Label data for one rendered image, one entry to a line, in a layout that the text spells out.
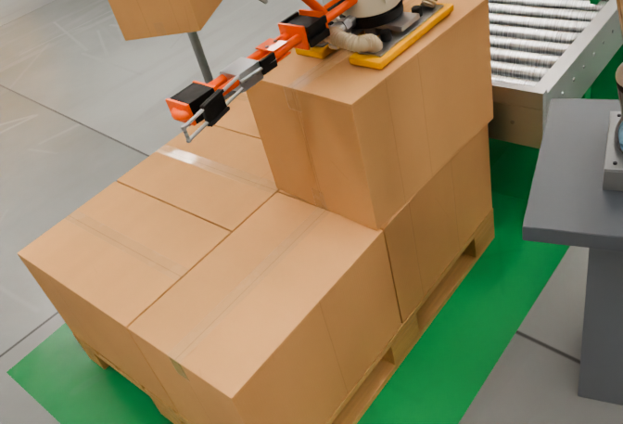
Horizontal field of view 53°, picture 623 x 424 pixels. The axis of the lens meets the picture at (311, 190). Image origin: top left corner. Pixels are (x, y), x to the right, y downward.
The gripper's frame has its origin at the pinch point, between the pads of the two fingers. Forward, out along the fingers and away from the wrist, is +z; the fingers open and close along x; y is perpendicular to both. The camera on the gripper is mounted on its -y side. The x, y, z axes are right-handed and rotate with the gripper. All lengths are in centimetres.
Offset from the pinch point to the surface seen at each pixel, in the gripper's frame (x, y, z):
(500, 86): -16, 78, 61
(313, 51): 7.8, 24.8, 25.3
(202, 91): -1.5, -17.0, 11.6
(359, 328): -18, -6, 90
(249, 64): -1.8, -3.6, 12.4
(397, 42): -12.5, 34.4, 24.4
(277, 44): -0.9, 6.3, 12.6
